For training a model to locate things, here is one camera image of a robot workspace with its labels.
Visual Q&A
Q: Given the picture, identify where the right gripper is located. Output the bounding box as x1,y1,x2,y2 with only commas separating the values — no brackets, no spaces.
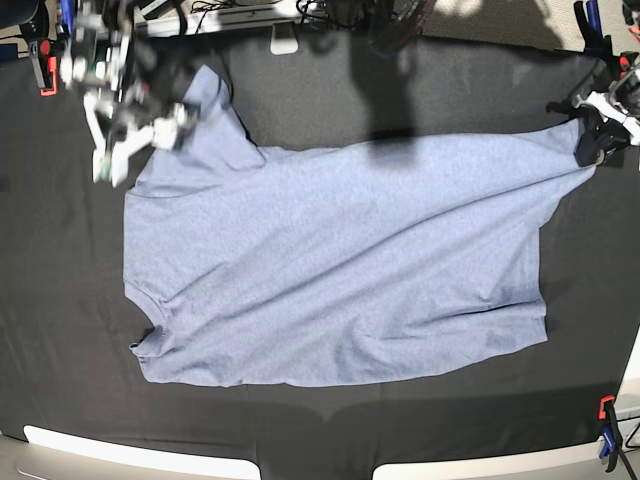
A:
83,89,200,160

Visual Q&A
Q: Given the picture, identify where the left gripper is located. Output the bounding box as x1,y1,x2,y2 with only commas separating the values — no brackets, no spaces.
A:
546,85,639,168

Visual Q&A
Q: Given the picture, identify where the light blue t-shirt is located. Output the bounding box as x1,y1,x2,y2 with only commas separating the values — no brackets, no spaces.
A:
123,67,593,387

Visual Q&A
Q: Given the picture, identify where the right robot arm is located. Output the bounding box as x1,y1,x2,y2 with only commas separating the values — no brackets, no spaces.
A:
59,1,199,159

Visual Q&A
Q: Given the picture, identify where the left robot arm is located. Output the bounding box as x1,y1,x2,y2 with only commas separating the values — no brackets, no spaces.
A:
547,1,639,167

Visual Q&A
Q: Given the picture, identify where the right rear orange clamp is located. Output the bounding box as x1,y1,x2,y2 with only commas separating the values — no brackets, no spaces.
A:
618,51,639,77

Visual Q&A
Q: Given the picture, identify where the left rear orange clamp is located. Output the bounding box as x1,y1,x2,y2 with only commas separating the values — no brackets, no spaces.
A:
28,39,58,97

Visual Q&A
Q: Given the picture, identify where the right rear blue clamp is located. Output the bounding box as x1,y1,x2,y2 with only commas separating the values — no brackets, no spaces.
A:
573,0,612,59

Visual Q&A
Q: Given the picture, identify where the black table cloth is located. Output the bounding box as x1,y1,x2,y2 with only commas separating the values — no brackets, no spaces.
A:
1,30,639,479

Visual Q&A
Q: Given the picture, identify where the right front orange blue clamp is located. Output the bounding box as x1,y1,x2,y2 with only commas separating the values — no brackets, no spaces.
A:
598,395,622,473

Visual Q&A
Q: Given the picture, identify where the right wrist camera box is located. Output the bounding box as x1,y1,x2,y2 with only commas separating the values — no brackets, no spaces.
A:
92,142,130,187

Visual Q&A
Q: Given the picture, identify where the aluminium frame rail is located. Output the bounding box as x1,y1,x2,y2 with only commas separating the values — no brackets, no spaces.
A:
136,10,300,38

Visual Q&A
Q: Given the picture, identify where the white camera mount foot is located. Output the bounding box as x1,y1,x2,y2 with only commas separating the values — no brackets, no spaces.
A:
269,22,299,56

